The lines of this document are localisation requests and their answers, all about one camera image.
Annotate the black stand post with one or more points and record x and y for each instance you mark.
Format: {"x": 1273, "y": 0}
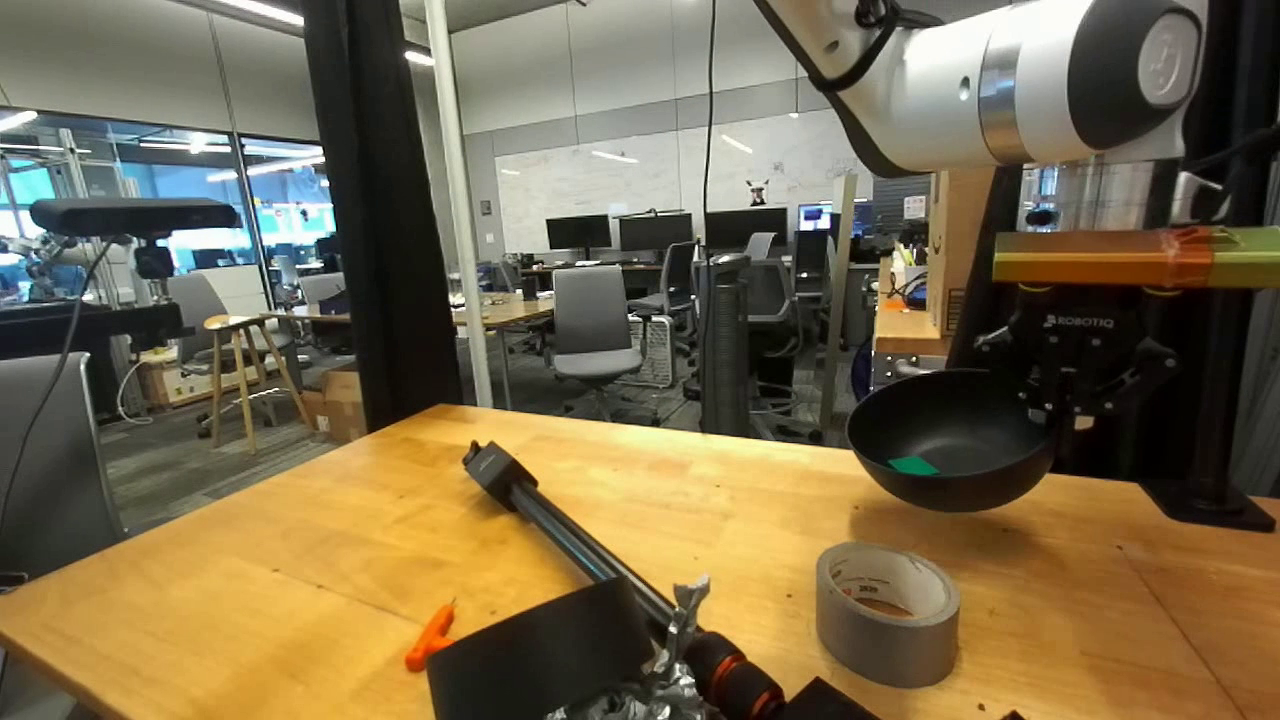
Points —
{"x": 1220, "y": 401}

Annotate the black curtain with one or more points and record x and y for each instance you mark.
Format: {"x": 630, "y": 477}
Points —
{"x": 380, "y": 213}

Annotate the wooden stool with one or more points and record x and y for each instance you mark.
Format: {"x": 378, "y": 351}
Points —
{"x": 246, "y": 375}

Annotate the black camera bar on stand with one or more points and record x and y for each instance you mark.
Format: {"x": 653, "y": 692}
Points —
{"x": 135, "y": 218}

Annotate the dark cylindrical bin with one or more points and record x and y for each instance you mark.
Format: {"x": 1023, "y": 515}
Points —
{"x": 727, "y": 347}

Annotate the black mount pole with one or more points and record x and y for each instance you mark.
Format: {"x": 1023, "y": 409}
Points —
{"x": 564, "y": 535}

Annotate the silver metal clamp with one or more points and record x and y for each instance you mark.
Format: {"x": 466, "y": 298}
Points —
{"x": 665, "y": 664}

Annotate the cardboard box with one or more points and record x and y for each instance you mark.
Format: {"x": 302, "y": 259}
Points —
{"x": 332, "y": 401}

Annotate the grey tape roll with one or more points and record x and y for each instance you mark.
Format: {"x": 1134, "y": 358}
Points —
{"x": 887, "y": 625}

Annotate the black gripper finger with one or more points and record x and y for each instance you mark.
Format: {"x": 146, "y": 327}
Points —
{"x": 1023, "y": 375}
{"x": 1125, "y": 381}

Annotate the black camera block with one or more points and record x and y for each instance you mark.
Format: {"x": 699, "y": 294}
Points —
{"x": 533, "y": 663}

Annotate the white pillar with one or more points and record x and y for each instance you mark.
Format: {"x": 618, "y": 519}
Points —
{"x": 459, "y": 202}

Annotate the small green item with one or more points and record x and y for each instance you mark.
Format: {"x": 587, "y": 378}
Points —
{"x": 915, "y": 464}

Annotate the grey office chair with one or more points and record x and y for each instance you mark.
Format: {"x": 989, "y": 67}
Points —
{"x": 594, "y": 320}

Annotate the white whiteboard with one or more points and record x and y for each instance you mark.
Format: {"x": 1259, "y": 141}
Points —
{"x": 642, "y": 166}

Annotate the small orange clamp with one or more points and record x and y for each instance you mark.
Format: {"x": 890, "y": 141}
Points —
{"x": 429, "y": 637}

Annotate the grey chair back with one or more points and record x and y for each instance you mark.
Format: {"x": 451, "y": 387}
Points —
{"x": 44, "y": 464}

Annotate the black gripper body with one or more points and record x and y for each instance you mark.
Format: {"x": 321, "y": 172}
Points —
{"x": 1082, "y": 343}

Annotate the black computer monitor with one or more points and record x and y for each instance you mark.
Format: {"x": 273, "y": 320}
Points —
{"x": 576, "y": 233}
{"x": 653, "y": 233}
{"x": 745, "y": 225}

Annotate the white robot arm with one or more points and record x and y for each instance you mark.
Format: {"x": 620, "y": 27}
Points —
{"x": 1024, "y": 80}

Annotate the black bowl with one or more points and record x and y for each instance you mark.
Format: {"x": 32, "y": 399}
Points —
{"x": 952, "y": 443}

